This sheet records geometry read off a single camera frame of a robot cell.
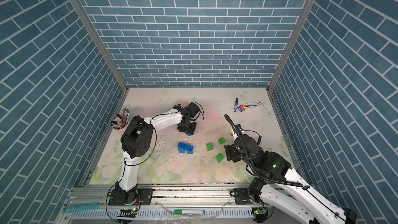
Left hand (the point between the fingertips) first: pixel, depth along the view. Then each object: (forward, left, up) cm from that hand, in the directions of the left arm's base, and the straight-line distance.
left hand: (194, 132), depth 96 cm
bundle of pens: (+2, +39, +12) cm, 41 cm away
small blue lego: (-1, +3, -1) cm, 3 cm away
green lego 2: (-16, -15, +2) cm, 22 cm away
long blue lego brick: (-11, +6, +6) cm, 14 cm away
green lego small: (-5, -17, 0) cm, 18 cm away
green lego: (-10, -9, +2) cm, 14 cm away
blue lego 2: (-13, +1, +2) cm, 13 cm away
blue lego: (-13, +7, +3) cm, 15 cm away
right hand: (-16, -20, +18) cm, 32 cm away
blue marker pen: (+21, -29, +1) cm, 36 cm away
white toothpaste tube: (+21, -39, +2) cm, 45 cm away
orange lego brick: (-17, -18, +29) cm, 38 cm away
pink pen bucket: (-4, +41, +8) cm, 42 cm away
